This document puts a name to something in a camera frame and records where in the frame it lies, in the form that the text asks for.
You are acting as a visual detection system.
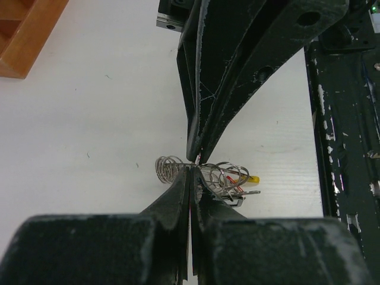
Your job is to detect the small red key tag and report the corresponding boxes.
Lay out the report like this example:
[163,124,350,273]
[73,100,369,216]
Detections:
[226,176,243,193]

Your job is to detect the wooden compartment tray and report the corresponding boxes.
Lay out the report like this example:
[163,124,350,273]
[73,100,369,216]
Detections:
[1,0,68,79]

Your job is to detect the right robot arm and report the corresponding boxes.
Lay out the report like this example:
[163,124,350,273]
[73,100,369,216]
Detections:
[157,0,375,164]

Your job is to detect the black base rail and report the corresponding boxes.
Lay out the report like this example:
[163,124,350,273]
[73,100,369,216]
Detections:
[304,17,380,268]

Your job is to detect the black key tag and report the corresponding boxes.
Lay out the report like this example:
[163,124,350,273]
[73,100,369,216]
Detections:
[224,197,245,208]

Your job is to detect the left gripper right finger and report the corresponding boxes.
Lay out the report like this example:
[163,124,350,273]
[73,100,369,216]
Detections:
[191,168,374,284]

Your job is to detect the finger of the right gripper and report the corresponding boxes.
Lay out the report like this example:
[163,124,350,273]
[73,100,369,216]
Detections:
[175,0,287,161]
[199,0,349,163]

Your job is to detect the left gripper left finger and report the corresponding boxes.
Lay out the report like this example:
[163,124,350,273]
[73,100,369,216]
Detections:
[1,167,190,284]

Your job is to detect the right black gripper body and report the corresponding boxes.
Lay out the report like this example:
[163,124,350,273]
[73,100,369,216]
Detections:
[156,0,194,33]

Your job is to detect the red key tag with key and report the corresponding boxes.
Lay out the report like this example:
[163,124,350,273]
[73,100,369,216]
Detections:
[195,153,201,165]

